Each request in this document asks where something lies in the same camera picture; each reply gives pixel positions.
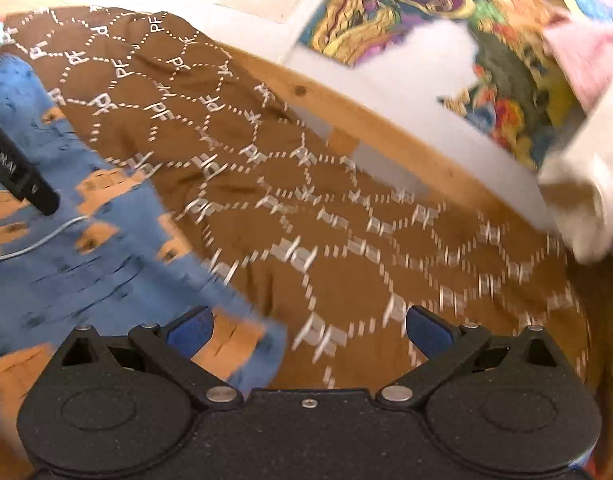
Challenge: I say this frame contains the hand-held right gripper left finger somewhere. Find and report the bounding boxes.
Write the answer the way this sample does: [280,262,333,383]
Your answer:
[50,305,244,409]

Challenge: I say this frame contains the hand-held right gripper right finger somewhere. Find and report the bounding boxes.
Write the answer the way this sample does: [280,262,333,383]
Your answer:
[377,305,570,409]

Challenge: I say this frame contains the blue pants with orange print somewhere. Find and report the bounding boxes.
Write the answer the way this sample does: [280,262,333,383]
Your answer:
[0,52,290,401]

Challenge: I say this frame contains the brown monogram blanket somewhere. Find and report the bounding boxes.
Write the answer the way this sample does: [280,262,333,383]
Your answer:
[1,6,594,396]

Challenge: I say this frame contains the white hanging garment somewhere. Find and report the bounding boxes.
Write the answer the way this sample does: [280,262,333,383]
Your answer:
[536,25,613,266]

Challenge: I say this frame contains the pink cloth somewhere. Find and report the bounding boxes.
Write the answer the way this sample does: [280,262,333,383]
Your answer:
[543,15,613,113]

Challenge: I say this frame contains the wooden bed frame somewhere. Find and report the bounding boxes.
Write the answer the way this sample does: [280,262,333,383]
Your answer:
[0,0,613,480]

